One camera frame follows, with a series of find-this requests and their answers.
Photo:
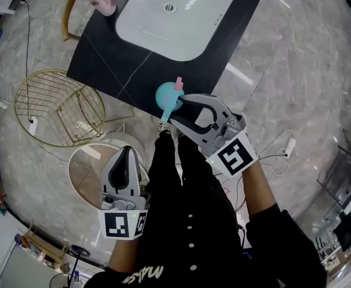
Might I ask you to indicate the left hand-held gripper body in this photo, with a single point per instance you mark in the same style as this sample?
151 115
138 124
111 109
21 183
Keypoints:
122 217

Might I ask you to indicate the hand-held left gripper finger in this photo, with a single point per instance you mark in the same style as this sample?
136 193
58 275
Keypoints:
115 169
135 172

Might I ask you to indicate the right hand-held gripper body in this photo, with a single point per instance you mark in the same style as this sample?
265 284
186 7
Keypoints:
233 154

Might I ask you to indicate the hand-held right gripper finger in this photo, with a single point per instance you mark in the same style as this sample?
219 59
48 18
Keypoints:
193 133
211 102

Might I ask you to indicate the teal spray bottle pink nozzle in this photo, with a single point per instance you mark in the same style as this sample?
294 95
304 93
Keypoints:
165 94

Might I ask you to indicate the person's left forearm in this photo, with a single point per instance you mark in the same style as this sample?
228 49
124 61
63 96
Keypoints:
122 256

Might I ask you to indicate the person's right forearm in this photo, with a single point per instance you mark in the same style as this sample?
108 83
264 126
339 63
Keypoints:
260 187

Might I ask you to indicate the person's patterned shoe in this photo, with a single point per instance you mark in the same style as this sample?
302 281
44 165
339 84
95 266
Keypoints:
164 127

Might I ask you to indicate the round white side table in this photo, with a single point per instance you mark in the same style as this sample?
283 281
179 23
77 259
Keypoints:
85 175

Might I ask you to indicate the black round stand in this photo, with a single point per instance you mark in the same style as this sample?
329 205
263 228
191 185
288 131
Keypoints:
78 252

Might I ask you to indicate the white power strip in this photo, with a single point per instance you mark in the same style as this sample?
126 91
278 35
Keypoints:
289 147

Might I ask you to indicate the person's black clothing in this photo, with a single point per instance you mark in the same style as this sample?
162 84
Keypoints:
199 214

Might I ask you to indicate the wooden rack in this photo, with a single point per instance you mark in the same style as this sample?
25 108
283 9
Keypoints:
44 247

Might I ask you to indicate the white sink basin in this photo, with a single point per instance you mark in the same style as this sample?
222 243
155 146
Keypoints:
178 16

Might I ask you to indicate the white power adapter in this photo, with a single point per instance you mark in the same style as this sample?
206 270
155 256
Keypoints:
33 125

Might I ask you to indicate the metal sink drain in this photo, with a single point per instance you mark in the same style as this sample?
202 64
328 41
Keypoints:
170 7

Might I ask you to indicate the black vanity counter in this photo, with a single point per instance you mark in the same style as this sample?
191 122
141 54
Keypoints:
103 61

